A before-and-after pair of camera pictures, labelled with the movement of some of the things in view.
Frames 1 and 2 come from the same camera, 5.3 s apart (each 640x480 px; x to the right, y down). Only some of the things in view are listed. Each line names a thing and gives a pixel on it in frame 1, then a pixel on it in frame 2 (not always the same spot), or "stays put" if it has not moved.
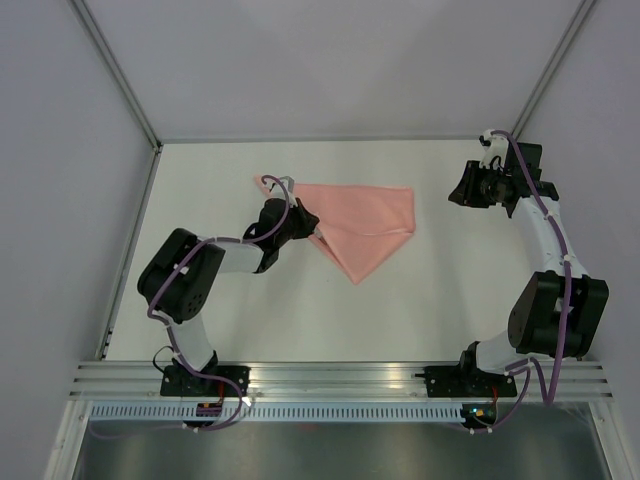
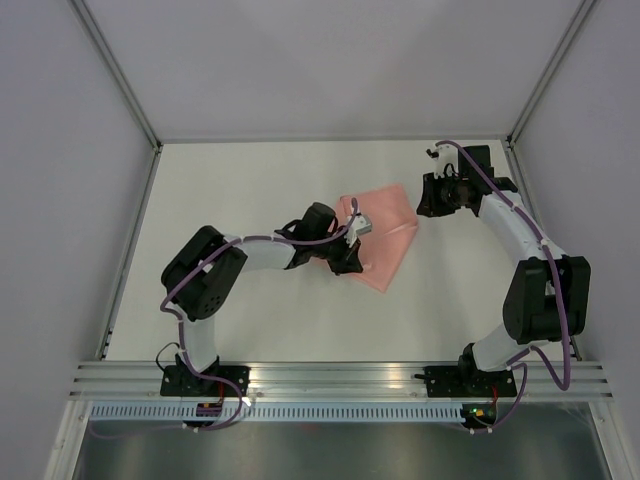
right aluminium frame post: x=562 y=50 stays put
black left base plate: x=176 y=381 stays put
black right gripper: x=465 y=191 -> x=429 y=205
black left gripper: x=308 y=221 -> x=349 y=261
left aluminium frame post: x=126 y=88 stays put
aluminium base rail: x=323 y=381 stays put
